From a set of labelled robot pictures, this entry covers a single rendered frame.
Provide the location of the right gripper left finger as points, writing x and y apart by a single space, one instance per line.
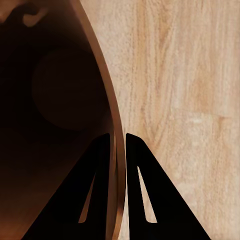
59 218

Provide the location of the trash can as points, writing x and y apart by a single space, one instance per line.
56 96

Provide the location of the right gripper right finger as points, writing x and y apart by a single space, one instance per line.
175 220

